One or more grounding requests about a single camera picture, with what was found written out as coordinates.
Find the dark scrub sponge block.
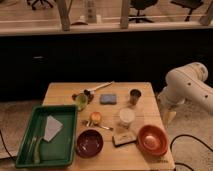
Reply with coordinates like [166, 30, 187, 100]
[112, 131, 136, 147]

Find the white plastic cup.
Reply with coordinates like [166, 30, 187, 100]
[119, 108, 135, 128]

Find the metal cup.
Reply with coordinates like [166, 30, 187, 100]
[130, 89, 141, 105]

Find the green cup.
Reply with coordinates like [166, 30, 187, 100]
[75, 93, 88, 111]

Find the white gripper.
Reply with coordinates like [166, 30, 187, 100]
[157, 87, 185, 127]

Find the office chair right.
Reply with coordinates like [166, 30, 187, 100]
[171, 0, 203, 22]

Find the black cable on floor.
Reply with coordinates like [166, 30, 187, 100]
[169, 134, 213, 171]

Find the blue sponge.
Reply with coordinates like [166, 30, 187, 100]
[100, 94, 117, 104]

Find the small orange toy fruit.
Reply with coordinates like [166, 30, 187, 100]
[90, 112, 102, 124]

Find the metal spoon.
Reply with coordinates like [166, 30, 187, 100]
[82, 120, 113, 131]

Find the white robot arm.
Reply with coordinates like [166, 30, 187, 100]
[157, 62, 213, 126]

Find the orange bowl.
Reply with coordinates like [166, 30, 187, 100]
[137, 125, 168, 156]

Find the grey cloth in tray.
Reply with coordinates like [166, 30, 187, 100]
[44, 116, 63, 142]

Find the green-handled utensil in tray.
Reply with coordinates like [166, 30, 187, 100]
[29, 137, 43, 164]

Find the office chair centre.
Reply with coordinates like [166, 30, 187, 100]
[129, 0, 158, 23]

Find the office chair left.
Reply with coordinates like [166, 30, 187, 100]
[26, 0, 53, 11]

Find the purple bowl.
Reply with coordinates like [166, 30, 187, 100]
[76, 129, 103, 158]

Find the office chair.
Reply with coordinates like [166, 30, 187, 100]
[129, 0, 158, 23]
[171, 0, 203, 22]
[26, 0, 53, 11]

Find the green plastic tray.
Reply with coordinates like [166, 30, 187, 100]
[15, 105, 77, 168]

